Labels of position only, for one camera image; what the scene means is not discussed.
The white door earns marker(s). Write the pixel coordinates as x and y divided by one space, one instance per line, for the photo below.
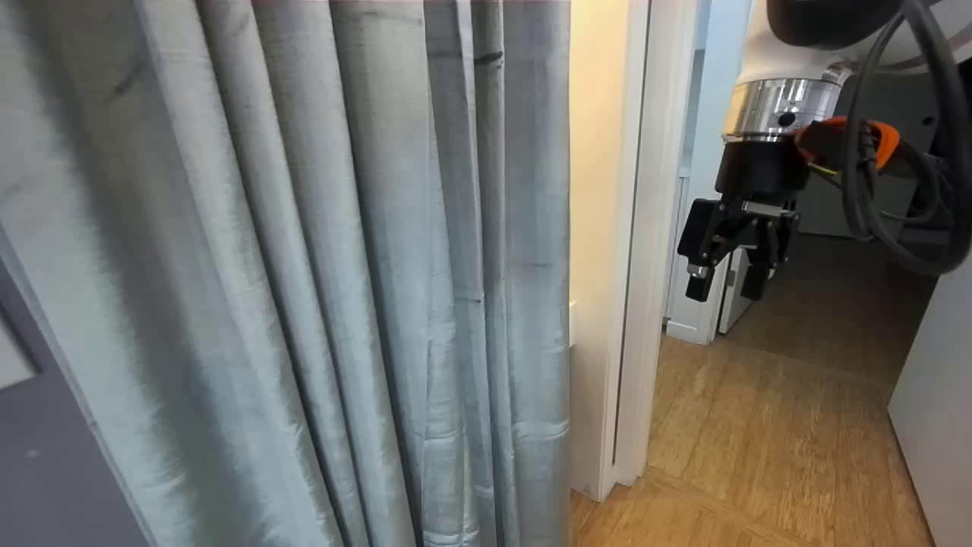
729 310

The plain white cabinet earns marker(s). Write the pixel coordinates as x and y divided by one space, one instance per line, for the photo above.
937 426

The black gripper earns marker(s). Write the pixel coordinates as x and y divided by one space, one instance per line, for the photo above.
762 172

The white door frame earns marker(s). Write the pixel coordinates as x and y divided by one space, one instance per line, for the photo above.
647 303

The grey silky curtain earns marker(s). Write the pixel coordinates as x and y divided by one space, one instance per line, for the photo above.
355 303

